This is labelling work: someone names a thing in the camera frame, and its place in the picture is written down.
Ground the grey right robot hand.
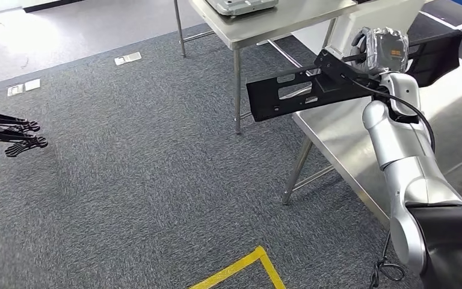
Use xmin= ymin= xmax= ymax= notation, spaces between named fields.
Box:
xmin=350 ymin=26 xmax=410 ymax=76

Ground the long black plastic panel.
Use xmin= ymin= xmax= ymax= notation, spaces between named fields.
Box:
xmin=246 ymin=28 xmax=462 ymax=123

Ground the steel workbench table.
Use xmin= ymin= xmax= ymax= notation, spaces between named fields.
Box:
xmin=173 ymin=0 xmax=375 ymax=135
xmin=282 ymin=60 xmax=462 ymax=230

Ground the grey metal part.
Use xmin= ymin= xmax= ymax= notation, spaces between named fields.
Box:
xmin=205 ymin=0 xmax=280 ymax=17

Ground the yellow tape floor square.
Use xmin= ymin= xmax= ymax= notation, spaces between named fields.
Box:
xmin=189 ymin=246 xmax=287 ymax=289

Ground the black tripod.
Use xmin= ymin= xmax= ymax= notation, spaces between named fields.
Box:
xmin=0 ymin=108 xmax=49 ymax=158

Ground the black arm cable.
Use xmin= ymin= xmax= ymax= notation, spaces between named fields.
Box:
xmin=346 ymin=78 xmax=437 ymax=289

